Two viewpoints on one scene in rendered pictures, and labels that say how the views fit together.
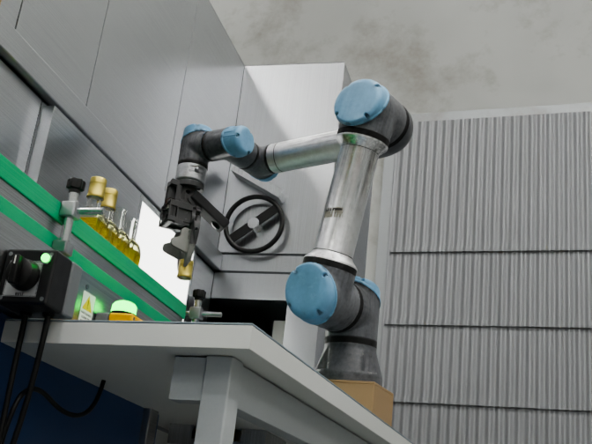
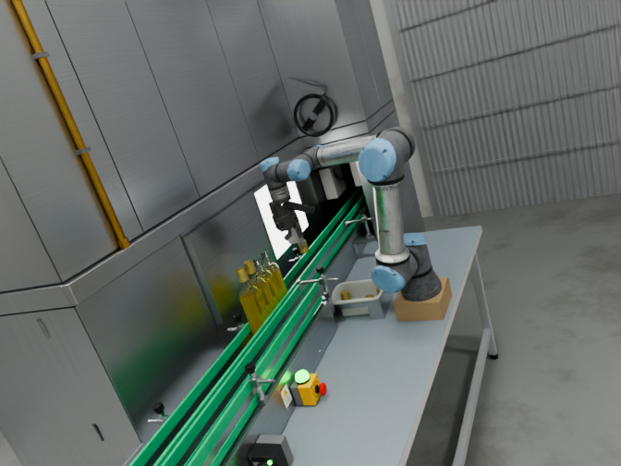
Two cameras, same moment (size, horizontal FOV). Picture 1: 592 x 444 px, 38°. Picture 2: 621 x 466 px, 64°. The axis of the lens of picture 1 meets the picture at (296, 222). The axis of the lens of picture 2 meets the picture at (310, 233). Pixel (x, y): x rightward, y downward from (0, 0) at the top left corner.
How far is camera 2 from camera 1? 1.24 m
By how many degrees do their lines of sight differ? 39
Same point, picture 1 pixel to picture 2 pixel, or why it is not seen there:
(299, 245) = (347, 118)
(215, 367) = not seen: outside the picture
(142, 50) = (200, 104)
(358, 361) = (425, 288)
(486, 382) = (475, 47)
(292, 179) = (323, 73)
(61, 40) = (164, 187)
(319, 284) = (392, 280)
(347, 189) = (388, 218)
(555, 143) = not seen: outside the picture
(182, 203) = (285, 217)
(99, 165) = (225, 219)
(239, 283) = not seen: hidden behind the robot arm
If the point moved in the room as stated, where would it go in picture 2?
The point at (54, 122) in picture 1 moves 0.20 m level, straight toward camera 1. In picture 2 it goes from (194, 243) to (194, 261)
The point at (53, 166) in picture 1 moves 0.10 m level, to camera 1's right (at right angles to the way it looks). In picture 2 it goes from (209, 263) to (236, 256)
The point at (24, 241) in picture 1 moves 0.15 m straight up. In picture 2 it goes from (249, 438) to (231, 392)
